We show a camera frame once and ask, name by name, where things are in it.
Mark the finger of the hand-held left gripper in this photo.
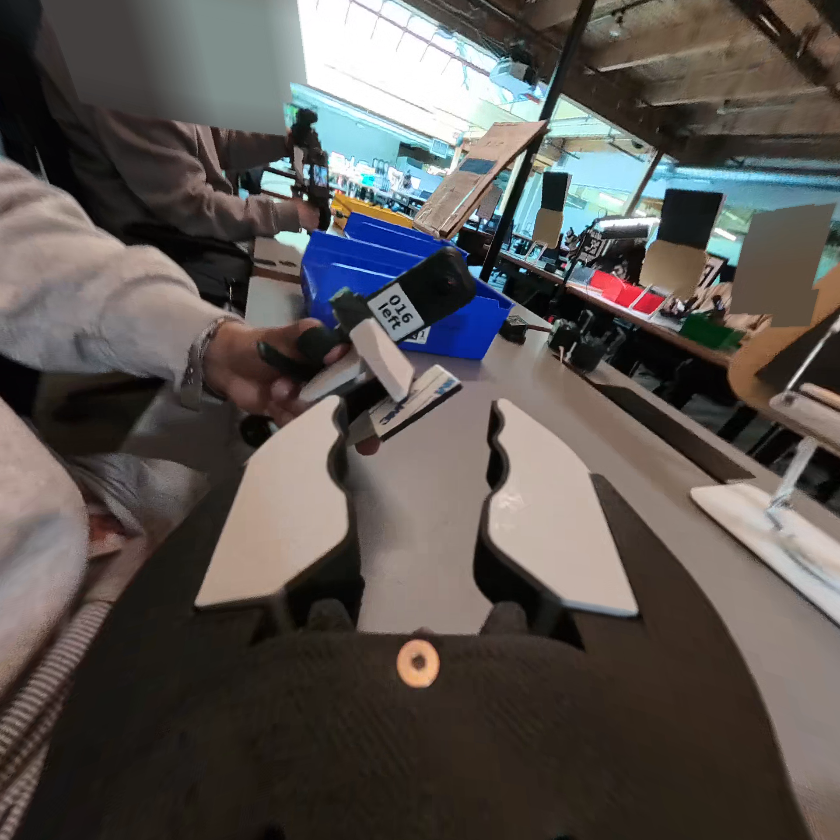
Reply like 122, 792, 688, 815
350, 318, 416, 403
298, 363, 370, 406

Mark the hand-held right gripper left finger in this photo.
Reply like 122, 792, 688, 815
195, 394, 353, 609

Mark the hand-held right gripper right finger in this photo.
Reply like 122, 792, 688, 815
478, 397, 641, 618

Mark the person's left forearm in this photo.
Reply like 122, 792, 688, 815
0, 157, 224, 411

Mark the grey desk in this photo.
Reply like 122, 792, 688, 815
244, 235, 840, 840

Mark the person's left hand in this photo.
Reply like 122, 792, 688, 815
203, 318, 349, 429

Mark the blue bin with tag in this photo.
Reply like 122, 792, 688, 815
300, 228, 516, 362

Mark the plain blue bin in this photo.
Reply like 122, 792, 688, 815
341, 210, 471, 261

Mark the small black flat device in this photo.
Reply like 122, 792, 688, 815
499, 314, 551, 347

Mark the yellow bin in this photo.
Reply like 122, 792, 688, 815
330, 190, 416, 232

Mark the cardboard panel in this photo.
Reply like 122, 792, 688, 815
412, 120, 550, 241

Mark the black charger block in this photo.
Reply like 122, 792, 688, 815
547, 318, 584, 357
570, 333, 609, 373

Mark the black support pole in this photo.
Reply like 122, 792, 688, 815
478, 0, 597, 284

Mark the red bin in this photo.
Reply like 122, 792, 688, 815
586, 268, 668, 317

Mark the white stand with metal rod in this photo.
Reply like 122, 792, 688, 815
689, 381, 840, 626

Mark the ceiling projector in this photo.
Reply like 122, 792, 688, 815
488, 41, 544, 104

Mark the green bin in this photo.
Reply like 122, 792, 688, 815
678, 311, 747, 353

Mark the person's grey sweatshirt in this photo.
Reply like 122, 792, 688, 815
0, 394, 116, 840

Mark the large black and cardboard board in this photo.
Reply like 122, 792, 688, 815
638, 186, 727, 301

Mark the wrist bracelet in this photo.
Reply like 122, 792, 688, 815
179, 317, 227, 412

